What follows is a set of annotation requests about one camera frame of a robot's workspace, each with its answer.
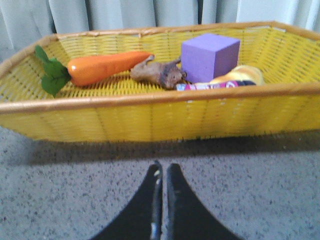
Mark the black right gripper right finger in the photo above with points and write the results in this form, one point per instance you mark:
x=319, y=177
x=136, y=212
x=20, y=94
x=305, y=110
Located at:
x=188, y=218

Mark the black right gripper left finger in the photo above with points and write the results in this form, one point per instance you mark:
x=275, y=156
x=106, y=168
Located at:
x=141, y=219

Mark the yellow wicker basket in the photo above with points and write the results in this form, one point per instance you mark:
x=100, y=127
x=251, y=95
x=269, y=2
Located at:
x=119, y=109

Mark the colourful candy wrapper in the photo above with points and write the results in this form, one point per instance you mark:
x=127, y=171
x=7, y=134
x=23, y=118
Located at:
x=208, y=86

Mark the brown toy animal figure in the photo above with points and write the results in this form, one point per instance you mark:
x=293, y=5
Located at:
x=164, y=74

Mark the yellow toy banana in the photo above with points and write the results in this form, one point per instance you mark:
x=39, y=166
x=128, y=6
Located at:
x=241, y=73

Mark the orange toy carrot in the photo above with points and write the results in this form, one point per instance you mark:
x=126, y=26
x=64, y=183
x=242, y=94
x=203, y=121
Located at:
x=86, y=70

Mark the purple foam cube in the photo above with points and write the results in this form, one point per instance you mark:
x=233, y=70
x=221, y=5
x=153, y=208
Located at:
x=208, y=56

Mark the white curtain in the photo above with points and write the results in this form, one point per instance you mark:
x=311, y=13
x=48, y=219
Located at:
x=23, y=22

